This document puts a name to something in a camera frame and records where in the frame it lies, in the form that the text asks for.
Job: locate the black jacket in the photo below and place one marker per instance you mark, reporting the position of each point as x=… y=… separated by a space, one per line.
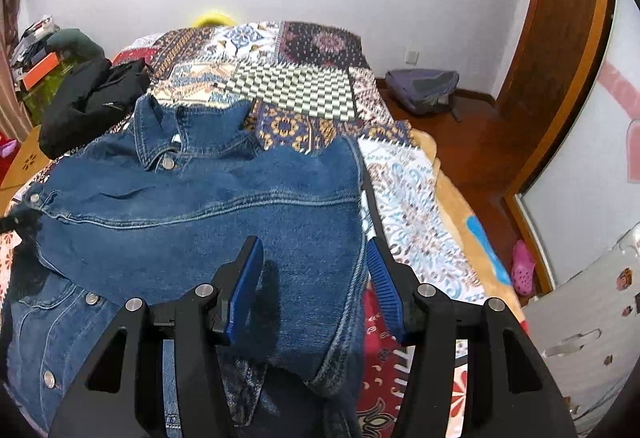
x=85 y=107

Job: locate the red patterned bed sheet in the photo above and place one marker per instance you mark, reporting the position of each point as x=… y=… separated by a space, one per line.
x=430 y=393

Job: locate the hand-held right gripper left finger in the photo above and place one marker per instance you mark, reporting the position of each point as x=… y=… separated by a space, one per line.
x=242 y=293

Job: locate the pile of household clutter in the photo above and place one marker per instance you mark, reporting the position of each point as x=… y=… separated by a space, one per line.
x=32 y=40

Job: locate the yellow fleece blanket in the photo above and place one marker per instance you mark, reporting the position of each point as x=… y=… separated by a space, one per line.
x=450 y=178

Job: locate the green patterned cloth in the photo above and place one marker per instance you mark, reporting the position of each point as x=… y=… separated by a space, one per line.
x=50 y=97

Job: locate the white wall socket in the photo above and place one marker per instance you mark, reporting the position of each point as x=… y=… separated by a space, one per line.
x=412 y=57

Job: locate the brown wooden door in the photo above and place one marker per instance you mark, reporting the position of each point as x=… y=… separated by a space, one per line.
x=555 y=42

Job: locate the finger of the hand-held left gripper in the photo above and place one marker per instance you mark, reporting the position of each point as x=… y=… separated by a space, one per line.
x=20 y=221

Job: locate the grey-green cloth bundle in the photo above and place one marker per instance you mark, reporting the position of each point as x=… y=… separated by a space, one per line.
x=75 y=42

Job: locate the pink clog shoe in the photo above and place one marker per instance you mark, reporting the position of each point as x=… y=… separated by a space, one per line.
x=522 y=268

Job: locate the patchwork patterned bedspread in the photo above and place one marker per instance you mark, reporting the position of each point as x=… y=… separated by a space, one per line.
x=290 y=87

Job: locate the orange box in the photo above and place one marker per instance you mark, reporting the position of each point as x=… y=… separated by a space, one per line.
x=42 y=70

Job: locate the bamboo lap desk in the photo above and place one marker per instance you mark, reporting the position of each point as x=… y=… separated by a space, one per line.
x=25 y=167

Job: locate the white plastic panel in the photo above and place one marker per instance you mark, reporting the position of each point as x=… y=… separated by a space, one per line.
x=590 y=308

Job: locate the yellow foam tube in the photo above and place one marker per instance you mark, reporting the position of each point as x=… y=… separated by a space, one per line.
x=212 y=19

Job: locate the striped brown curtain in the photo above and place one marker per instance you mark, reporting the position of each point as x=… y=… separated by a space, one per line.
x=12 y=67

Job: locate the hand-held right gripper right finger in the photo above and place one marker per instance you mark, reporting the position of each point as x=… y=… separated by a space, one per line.
x=385 y=293

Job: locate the blue denim jacket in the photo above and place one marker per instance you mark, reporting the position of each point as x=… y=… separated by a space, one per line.
x=200 y=198

